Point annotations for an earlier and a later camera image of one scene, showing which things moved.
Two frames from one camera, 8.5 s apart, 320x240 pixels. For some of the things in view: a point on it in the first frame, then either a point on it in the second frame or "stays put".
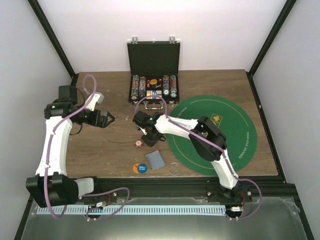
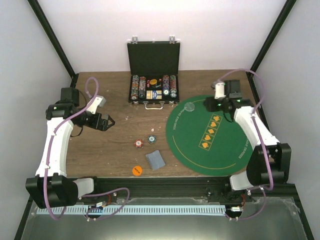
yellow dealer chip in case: (153, 81) stays put
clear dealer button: (174, 168) to (189, 106)
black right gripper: (151, 143) to (209, 102)
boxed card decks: (153, 92) stays put
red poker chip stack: (138, 143) stays put
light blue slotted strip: (136, 210) stays put
